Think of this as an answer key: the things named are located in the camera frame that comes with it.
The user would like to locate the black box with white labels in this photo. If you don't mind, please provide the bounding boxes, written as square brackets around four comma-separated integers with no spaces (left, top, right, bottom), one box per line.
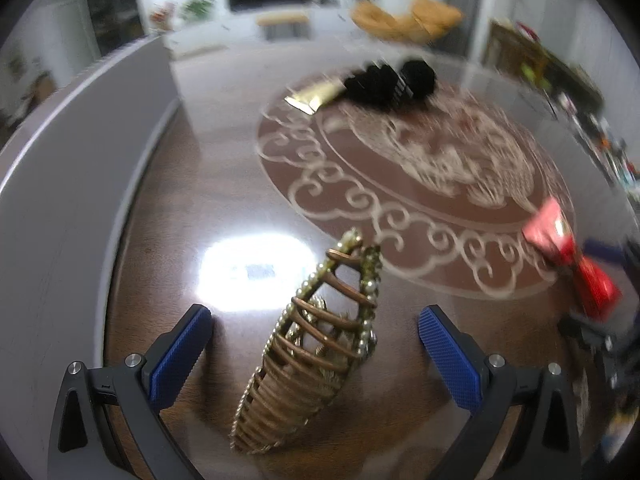
[345,62,408,111]

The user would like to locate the wooden chair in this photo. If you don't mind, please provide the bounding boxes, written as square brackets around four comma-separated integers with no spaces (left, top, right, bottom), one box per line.
[485,20,551,86]

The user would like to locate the red flowers in white vase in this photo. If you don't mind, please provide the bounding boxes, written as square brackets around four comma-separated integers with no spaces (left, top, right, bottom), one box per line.
[150,2,177,32]

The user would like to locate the cluttered sideboard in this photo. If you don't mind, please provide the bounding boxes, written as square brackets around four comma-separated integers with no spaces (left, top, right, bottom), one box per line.
[545,50,640,196]

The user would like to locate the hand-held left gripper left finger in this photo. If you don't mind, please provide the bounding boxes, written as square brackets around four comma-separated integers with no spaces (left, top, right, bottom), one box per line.
[47,304,213,480]

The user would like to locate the grey chair backrest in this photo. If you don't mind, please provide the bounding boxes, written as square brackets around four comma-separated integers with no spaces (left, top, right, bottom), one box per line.
[0,35,181,461]

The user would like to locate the white television cabinet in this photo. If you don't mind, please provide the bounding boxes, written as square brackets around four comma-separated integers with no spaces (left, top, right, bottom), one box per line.
[162,7,361,58]

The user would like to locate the gold hair claw clip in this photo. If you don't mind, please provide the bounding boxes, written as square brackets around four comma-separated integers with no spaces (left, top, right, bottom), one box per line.
[229,227,383,456]

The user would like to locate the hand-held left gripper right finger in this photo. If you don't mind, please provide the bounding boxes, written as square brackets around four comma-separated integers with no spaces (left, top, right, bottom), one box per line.
[417,305,583,480]

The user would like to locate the yellow lounge chair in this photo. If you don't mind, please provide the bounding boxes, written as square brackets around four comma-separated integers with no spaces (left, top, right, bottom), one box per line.
[350,0,463,45]

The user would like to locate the red bow hair clip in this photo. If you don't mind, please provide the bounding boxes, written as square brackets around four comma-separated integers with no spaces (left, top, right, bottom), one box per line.
[522,196,623,321]

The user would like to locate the wooden bench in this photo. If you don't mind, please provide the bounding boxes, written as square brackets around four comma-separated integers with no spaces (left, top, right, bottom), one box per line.
[257,14,309,41]

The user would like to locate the grey curtain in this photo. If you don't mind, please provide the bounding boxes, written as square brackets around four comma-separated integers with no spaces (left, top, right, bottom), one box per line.
[445,0,488,61]

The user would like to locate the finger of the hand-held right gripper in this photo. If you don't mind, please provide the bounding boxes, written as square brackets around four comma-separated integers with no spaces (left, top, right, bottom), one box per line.
[557,310,640,396]
[582,237,640,267]

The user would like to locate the green potted plant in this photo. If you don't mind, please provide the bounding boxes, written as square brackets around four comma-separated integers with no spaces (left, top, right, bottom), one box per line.
[182,0,216,23]

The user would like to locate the dark bookshelf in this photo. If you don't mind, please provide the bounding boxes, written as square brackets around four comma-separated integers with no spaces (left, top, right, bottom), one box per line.
[82,0,146,56]

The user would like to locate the gold packet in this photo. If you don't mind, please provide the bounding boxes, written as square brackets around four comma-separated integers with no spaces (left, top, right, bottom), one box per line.
[284,80,346,113]

